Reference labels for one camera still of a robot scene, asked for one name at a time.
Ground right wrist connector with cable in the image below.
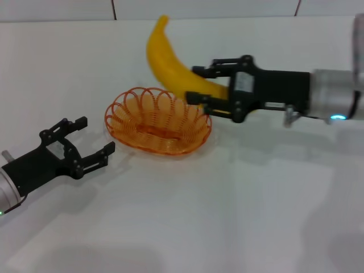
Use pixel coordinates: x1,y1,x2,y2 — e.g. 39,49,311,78
283,104,300,129

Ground yellow banana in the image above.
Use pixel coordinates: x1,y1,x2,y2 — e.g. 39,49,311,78
146,15,233,116

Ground orange plastic wire basket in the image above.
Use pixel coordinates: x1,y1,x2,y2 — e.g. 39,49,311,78
104,86,213,156

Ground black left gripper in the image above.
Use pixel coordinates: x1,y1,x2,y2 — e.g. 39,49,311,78
1,115,116,197

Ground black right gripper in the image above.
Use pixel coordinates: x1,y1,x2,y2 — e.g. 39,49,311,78
185,55,311,124

